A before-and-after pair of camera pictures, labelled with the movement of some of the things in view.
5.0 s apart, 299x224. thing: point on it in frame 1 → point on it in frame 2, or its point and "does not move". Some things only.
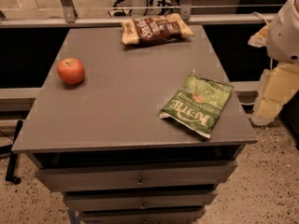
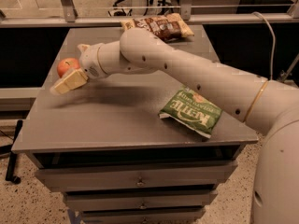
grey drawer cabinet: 103,144 does not move
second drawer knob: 142,206 does not move
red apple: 70,71 does not move
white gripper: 284,37 → 90,61
